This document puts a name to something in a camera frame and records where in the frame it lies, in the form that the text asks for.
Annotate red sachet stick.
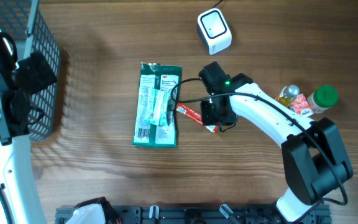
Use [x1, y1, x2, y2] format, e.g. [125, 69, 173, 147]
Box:
[175, 103, 218, 133]

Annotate green 3M gloves packet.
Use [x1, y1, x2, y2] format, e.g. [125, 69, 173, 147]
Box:
[132, 63, 182, 148]

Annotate yellow Vim liquid bottle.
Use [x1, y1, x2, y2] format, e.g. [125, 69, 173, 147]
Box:
[275, 85, 300, 107]

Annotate red white tissue pack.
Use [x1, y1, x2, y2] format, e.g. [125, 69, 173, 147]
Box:
[289, 93, 314, 117]

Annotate green lid plastic jar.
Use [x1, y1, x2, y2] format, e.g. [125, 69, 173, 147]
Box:
[307, 85, 339, 114]

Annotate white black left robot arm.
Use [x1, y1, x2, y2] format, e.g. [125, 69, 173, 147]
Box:
[0, 29, 57, 223]

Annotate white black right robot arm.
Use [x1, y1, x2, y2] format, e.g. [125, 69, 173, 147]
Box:
[198, 62, 354, 223]

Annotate white barcode scanner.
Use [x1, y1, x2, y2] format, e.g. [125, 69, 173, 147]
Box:
[197, 7, 232, 55]

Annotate dark grey plastic basket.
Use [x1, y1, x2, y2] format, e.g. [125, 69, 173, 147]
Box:
[0, 1, 61, 144]

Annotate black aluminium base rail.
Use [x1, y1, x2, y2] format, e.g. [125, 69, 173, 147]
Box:
[54, 203, 333, 224]

